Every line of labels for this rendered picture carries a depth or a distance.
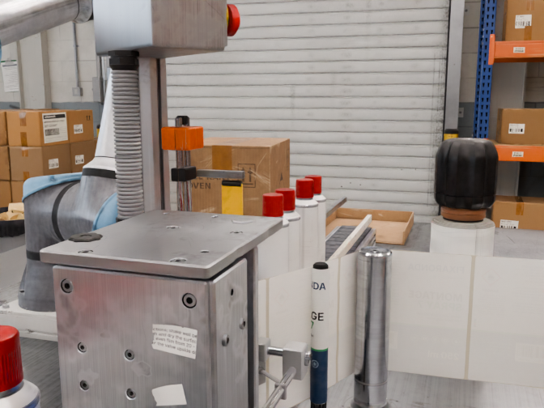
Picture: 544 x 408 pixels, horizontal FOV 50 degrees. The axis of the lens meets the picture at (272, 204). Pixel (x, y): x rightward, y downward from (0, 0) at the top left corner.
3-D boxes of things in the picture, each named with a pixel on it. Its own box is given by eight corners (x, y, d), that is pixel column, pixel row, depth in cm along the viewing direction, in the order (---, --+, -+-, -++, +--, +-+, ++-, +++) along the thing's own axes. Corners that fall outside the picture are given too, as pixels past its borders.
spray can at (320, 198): (321, 282, 113) (323, 177, 109) (295, 280, 115) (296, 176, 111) (327, 274, 118) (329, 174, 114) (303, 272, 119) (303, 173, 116)
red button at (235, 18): (223, 0, 68) (244, 2, 70) (206, 4, 71) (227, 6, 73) (223, 34, 68) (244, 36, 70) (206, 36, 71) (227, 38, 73)
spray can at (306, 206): (313, 291, 108) (315, 181, 104) (286, 288, 109) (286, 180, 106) (320, 282, 113) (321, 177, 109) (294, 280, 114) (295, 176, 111)
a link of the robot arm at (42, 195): (67, 237, 114) (64, 167, 112) (114, 245, 106) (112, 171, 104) (10, 248, 104) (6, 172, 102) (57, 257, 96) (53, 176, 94)
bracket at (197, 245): (208, 280, 31) (207, 263, 31) (36, 262, 34) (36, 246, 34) (283, 227, 44) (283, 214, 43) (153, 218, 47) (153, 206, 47)
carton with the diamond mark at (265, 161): (270, 255, 144) (269, 146, 139) (177, 251, 148) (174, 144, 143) (289, 229, 173) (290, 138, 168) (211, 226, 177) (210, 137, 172)
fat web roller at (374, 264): (387, 421, 64) (393, 257, 61) (346, 414, 66) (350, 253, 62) (392, 401, 69) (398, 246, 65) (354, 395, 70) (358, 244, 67)
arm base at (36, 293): (78, 314, 98) (76, 257, 96) (-1, 308, 101) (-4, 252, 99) (120, 290, 112) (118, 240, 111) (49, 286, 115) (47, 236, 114)
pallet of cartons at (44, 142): (46, 269, 425) (35, 111, 404) (-53, 262, 444) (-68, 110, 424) (124, 233, 540) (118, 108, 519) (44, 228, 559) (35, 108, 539)
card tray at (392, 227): (404, 245, 162) (404, 231, 161) (312, 238, 170) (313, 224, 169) (413, 223, 190) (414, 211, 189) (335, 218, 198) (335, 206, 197)
